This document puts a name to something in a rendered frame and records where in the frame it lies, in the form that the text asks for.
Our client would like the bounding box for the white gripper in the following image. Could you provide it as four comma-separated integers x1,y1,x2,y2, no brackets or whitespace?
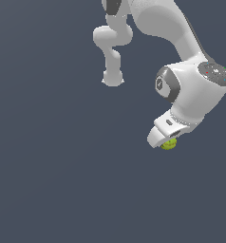
146,109,193,149

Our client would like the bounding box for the small yellow-green knobbly object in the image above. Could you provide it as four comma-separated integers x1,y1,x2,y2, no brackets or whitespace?
160,138,179,151

